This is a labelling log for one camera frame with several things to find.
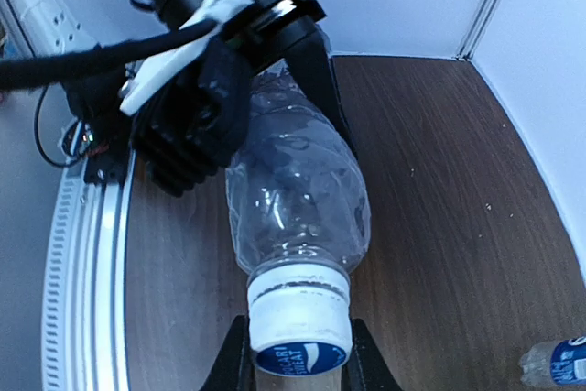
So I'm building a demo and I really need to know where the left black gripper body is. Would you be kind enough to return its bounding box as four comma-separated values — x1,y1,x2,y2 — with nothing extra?
136,0,329,136

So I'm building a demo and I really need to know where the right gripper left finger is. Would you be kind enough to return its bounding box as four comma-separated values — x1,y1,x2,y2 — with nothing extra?
200,315,255,391

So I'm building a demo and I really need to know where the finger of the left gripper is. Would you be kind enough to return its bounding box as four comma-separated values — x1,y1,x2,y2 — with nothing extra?
286,27,357,156

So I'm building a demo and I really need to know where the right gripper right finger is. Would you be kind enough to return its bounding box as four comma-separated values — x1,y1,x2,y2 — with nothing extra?
341,319,401,391

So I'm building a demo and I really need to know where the clear bottle white cap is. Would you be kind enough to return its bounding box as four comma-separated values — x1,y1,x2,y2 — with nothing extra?
225,60,371,377

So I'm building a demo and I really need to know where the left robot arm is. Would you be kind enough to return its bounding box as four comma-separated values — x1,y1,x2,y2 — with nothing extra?
1,0,350,167

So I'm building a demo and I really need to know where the blue label water bottle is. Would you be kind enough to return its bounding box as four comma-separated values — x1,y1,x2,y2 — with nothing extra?
519,336,585,388

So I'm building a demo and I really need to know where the aluminium front rail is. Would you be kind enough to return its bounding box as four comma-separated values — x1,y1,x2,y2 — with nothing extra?
41,155,136,390

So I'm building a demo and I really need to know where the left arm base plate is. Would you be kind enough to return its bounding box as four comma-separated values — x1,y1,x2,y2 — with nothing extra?
33,74,131,183

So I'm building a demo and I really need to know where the right aluminium frame post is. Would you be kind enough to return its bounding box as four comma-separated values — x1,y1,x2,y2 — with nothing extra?
455,0,500,61

